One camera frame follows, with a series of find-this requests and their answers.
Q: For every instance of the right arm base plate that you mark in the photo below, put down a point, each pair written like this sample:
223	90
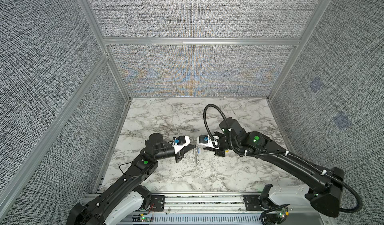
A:
258	202

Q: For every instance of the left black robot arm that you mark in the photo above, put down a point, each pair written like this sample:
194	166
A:
127	194

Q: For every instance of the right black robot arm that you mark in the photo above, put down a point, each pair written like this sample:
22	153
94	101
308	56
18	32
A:
323	194

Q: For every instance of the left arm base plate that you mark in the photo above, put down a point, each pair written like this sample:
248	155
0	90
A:
155	203

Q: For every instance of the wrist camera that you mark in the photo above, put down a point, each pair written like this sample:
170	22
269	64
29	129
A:
207	141
180	142

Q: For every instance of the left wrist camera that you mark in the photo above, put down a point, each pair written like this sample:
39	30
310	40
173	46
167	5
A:
180	142

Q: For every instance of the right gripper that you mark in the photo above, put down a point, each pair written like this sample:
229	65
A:
217	152

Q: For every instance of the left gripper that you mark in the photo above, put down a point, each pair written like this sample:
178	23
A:
179	155

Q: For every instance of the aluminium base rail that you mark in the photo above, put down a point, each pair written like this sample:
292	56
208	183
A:
201	208

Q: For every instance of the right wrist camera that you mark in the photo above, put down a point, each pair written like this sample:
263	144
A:
207	141

